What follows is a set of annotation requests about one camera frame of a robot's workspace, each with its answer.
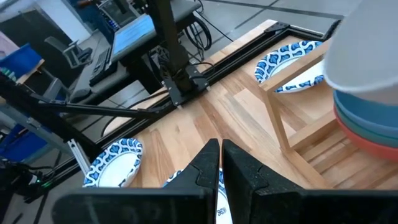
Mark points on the blue floral paper plate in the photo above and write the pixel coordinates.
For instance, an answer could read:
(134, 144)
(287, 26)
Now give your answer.
(276, 59)
(222, 199)
(115, 168)

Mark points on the laptop with blue screen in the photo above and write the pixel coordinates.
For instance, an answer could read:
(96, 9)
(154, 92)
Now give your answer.
(133, 34)

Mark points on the blue storage bin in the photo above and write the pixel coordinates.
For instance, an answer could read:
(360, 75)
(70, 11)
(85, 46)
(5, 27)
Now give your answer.
(20, 60)

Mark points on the black diagonal frame strut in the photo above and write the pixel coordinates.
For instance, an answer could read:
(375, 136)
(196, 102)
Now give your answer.
(93, 109)

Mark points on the wooden shelf rack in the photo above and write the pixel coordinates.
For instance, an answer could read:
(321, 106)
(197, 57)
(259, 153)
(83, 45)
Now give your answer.
(326, 163)

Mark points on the black device with green light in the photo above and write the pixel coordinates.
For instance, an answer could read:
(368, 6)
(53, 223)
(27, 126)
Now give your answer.
(21, 180)

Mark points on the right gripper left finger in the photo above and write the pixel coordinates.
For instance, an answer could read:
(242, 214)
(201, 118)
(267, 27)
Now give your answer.
(199, 174)

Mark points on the silver aluminium extrusion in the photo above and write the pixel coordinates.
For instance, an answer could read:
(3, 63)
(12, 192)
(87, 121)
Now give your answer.
(79, 157)

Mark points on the grey office chair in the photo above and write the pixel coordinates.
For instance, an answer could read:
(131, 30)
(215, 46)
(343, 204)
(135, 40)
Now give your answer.
(73, 53)

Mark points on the teal bowl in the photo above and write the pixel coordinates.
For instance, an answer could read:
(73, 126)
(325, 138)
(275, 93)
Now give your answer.
(373, 136)

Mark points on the black keyboard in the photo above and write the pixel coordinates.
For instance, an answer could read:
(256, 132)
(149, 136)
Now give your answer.
(101, 65)

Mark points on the thick black frame beam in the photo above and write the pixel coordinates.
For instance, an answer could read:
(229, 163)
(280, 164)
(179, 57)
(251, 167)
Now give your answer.
(46, 118)

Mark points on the grey office desk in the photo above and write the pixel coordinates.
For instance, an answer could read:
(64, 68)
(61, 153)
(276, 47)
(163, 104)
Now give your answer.
(99, 77)

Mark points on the red bowl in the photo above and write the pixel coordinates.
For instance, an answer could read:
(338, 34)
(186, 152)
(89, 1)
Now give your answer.
(373, 149)

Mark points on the blue bowl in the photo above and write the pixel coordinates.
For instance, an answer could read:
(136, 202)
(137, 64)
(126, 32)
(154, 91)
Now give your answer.
(373, 115)

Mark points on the white bowl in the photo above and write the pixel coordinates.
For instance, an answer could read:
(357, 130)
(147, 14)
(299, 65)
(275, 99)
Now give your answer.
(363, 46)

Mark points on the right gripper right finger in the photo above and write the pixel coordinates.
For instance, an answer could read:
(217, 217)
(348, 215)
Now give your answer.
(242, 174)

